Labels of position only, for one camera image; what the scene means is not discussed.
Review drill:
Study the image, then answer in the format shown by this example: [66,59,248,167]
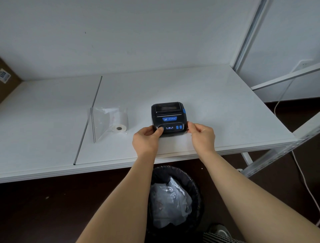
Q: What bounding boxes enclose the person's left hand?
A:
[132,125,165,158]

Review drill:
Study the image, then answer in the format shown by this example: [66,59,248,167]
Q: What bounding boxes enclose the person's right hand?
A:
[186,121,216,155]

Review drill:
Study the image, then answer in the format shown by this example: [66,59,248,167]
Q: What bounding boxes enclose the black portable label printer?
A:
[151,102,188,138]

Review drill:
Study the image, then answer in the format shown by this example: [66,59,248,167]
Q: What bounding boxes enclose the person's right forearm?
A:
[197,148,320,243]

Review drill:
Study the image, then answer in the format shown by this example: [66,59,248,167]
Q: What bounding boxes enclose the person's left forearm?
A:
[76,150,157,243]

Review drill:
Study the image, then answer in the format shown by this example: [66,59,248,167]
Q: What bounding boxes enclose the clear plastic bag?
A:
[90,107,129,143]

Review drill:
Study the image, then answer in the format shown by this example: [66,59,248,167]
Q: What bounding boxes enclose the black mesh waste bin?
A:
[147,165,204,237]

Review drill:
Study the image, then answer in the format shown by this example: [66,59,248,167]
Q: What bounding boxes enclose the crumpled clear plastic waste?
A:
[150,176,193,229]

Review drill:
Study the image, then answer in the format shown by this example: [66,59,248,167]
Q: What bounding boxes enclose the person's grey shoe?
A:
[207,224,233,239]

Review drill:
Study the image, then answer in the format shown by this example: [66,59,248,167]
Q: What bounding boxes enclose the person's striped trouser leg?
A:
[202,232,247,243]

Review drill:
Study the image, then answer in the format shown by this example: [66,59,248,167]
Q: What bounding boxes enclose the brown cardboard box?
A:
[0,58,23,103]

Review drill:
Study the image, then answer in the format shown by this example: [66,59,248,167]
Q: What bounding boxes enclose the white label sticker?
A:
[0,68,12,84]

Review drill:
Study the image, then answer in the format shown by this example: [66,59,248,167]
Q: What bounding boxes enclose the white metal shelf frame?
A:
[231,0,320,179]

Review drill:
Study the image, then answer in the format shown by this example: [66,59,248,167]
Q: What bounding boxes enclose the white cable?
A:
[273,78,320,227]

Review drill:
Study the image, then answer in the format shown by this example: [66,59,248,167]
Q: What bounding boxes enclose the white wall outlet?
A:
[290,60,313,73]

